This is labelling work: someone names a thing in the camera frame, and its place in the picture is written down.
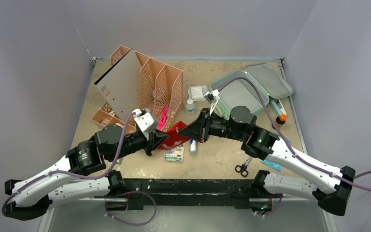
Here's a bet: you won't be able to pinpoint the grey folder board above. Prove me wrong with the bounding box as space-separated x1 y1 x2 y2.
94 46 142 120

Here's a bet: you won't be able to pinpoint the blue wipes packet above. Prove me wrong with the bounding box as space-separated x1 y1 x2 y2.
262 160 282 172

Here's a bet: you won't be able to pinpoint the pink marker pen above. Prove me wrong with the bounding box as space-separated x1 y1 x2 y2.
157 106 169 131

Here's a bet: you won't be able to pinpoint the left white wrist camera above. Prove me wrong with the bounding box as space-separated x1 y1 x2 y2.
132 108 159 140

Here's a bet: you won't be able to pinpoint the green orange dressing packet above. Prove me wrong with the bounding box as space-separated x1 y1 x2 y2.
164 145 184 162

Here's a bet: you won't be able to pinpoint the black handled scissors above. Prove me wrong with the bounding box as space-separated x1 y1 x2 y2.
234 156 252 177

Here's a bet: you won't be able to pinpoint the small white plastic bottle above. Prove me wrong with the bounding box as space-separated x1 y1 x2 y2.
185 99 195 115

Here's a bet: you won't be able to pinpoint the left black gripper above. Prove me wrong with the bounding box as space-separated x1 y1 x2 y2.
108 127 170 162

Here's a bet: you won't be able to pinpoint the black table front rail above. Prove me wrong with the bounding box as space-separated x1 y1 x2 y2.
49 177 328 212

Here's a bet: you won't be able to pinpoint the mint green storage case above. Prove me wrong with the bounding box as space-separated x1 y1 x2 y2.
209 63 294 118

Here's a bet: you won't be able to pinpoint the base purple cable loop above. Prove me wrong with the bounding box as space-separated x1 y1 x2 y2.
104 187 159 226

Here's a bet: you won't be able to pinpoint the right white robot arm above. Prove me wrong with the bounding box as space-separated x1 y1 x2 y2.
178 106 356 216

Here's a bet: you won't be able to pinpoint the blue white bandage roll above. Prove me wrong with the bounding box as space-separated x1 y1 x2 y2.
189 139 198 154

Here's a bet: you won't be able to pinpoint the red first aid pouch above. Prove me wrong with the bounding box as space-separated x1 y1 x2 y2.
158 121 189 150

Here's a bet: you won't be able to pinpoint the pink plastic desk organizer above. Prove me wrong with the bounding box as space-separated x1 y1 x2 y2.
92 51 183 132

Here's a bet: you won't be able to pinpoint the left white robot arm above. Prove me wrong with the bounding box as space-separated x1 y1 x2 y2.
1 125 169 221

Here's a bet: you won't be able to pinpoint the brown bottle orange cap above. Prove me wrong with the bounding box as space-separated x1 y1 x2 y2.
275 114 287 125

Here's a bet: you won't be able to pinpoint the white gauze pad packet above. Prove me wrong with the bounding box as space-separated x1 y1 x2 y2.
188 86 208 102

